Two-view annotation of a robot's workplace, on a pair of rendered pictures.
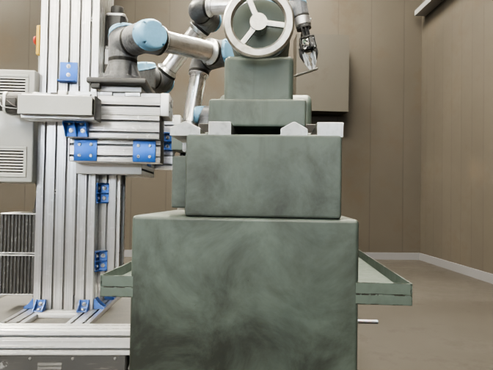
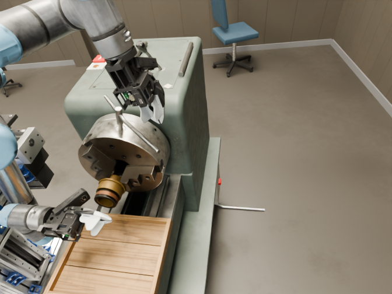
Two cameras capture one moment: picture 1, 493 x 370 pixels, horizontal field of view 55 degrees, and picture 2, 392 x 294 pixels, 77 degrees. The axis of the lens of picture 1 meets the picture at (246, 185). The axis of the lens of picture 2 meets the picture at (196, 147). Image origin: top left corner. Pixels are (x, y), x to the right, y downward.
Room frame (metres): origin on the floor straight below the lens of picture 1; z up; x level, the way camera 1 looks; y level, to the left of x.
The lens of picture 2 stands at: (1.70, -0.48, 1.74)
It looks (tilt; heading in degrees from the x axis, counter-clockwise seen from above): 45 degrees down; 10
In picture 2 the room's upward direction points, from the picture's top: 8 degrees counter-clockwise
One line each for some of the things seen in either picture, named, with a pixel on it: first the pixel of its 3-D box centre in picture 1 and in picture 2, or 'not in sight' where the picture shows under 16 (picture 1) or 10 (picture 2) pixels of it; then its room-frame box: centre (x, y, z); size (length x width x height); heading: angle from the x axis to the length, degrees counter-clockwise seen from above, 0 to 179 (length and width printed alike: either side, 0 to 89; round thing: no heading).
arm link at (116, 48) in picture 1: (124, 42); not in sight; (1.87, 0.50, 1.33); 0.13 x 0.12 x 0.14; 49
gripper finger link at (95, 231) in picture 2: not in sight; (97, 226); (2.03, -0.08, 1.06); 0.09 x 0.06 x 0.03; 86
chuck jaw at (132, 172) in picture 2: not in sight; (142, 174); (2.22, -0.19, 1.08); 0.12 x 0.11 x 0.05; 86
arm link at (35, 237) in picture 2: not in sight; (37, 227); (2.06, 0.19, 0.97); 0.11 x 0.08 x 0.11; 49
